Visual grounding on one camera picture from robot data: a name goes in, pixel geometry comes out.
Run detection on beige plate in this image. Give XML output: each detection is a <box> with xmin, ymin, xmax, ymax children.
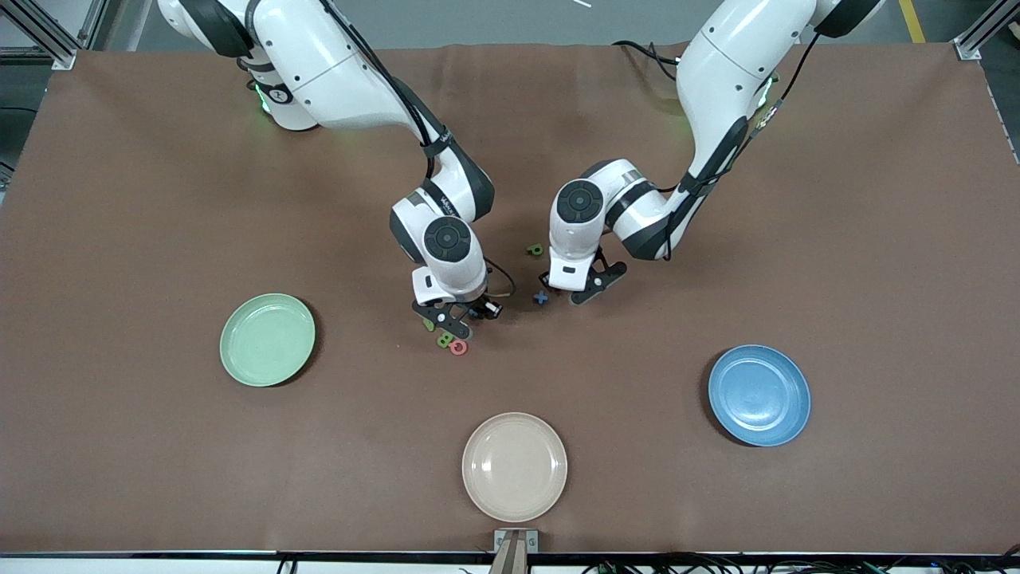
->
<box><xmin>461</xmin><ymin>411</ymin><xmax>569</xmax><ymax>524</ymax></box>

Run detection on light green plate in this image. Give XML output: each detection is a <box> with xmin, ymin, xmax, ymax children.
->
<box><xmin>219</xmin><ymin>293</ymin><xmax>317</xmax><ymax>388</ymax></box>

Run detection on blue plate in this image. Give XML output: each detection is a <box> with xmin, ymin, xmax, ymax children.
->
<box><xmin>708</xmin><ymin>344</ymin><xmax>812</xmax><ymax>448</ymax></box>

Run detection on brown table cover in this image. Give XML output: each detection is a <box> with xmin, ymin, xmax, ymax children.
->
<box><xmin>0</xmin><ymin>41</ymin><xmax>1020</xmax><ymax>556</ymax></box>

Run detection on yellow floor tape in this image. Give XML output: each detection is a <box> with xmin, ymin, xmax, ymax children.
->
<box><xmin>899</xmin><ymin>0</ymin><xmax>927</xmax><ymax>45</ymax></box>

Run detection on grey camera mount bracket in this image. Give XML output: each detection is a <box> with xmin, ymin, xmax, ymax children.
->
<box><xmin>490</xmin><ymin>529</ymin><xmax>540</xmax><ymax>574</ymax></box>

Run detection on black base cable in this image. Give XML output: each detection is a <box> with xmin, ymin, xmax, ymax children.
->
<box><xmin>612</xmin><ymin>40</ymin><xmax>683</xmax><ymax>81</ymax></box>

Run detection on tangled black cables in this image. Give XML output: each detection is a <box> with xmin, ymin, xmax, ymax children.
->
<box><xmin>582</xmin><ymin>550</ymin><xmax>1020</xmax><ymax>574</ymax></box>

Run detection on white table edge rail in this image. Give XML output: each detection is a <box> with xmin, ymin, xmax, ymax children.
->
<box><xmin>0</xmin><ymin>550</ymin><xmax>1020</xmax><ymax>574</ymax></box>

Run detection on aluminium frame post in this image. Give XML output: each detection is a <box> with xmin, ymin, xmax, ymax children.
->
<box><xmin>0</xmin><ymin>0</ymin><xmax>109</xmax><ymax>71</ymax></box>
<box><xmin>954</xmin><ymin>0</ymin><xmax>1009</xmax><ymax>62</ymax></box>

